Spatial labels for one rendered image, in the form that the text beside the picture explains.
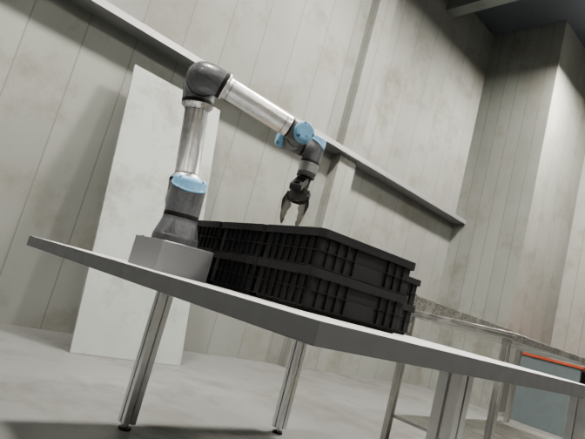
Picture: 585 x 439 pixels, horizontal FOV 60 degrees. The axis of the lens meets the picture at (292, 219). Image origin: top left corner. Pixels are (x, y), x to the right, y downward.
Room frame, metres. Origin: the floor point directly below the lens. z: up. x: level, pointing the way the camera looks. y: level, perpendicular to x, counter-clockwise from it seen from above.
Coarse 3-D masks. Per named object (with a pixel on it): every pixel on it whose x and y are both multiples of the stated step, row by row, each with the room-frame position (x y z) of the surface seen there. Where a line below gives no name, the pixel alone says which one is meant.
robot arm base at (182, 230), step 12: (168, 216) 1.62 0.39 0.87; (180, 216) 1.61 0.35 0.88; (192, 216) 1.63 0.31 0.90; (156, 228) 1.63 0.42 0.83; (168, 228) 1.61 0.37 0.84; (180, 228) 1.61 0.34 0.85; (192, 228) 1.64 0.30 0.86; (168, 240) 1.60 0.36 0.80; (180, 240) 1.60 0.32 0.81; (192, 240) 1.63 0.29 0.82
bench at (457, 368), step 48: (48, 240) 1.82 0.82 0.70; (192, 288) 1.07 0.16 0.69; (144, 336) 2.32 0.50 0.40; (288, 336) 0.83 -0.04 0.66; (336, 336) 0.82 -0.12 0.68; (384, 336) 0.90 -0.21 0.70; (144, 384) 2.32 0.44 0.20; (288, 384) 2.90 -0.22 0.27; (528, 384) 1.34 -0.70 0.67; (576, 384) 1.57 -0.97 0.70; (432, 432) 1.24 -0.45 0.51; (576, 432) 1.82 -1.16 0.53
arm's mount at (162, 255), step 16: (144, 240) 1.63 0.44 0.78; (160, 240) 1.55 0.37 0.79; (144, 256) 1.61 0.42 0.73; (160, 256) 1.54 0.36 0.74; (176, 256) 1.58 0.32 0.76; (192, 256) 1.62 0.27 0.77; (208, 256) 1.65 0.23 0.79; (176, 272) 1.59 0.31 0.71; (192, 272) 1.63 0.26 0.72; (208, 272) 1.66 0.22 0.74
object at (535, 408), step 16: (528, 368) 6.49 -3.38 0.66; (544, 368) 6.36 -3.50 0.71; (560, 368) 6.22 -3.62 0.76; (576, 368) 6.09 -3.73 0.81; (528, 400) 6.44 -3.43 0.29; (544, 400) 6.31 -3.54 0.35; (560, 400) 6.18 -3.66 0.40; (512, 416) 6.56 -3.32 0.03; (528, 416) 6.42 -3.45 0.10; (544, 416) 6.28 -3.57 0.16; (560, 416) 6.16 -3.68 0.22; (560, 432) 6.13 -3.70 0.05
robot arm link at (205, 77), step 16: (192, 64) 1.66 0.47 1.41; (208, 64) 1.63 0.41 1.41; (192, 80) 1.65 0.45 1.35; (208, 80) 1.62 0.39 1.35; (224, 80) 1.62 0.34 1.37; (224, 96) 1.66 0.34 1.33; (240, 96) 1.65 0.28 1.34; (256, 96) 1.67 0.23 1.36; (256, 112) 1.68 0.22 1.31; (272, 112) 1.68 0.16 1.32; (272, 128) 1.73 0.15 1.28; (288, 128) 1.71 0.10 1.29; (304, 128) 1.70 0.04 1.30; (304, 144) 1.75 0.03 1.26
